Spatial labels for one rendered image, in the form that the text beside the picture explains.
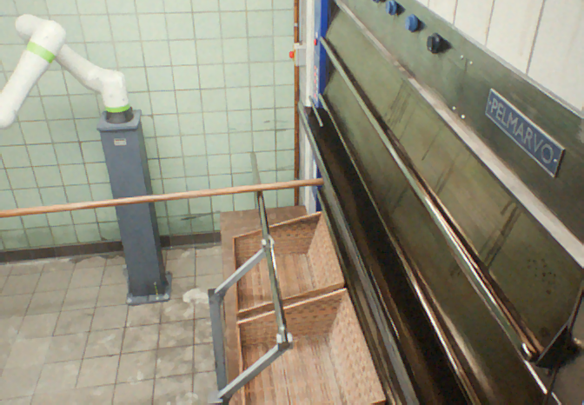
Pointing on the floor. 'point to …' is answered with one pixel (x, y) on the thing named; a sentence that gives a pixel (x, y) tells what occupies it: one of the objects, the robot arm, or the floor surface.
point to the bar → (223, 298)
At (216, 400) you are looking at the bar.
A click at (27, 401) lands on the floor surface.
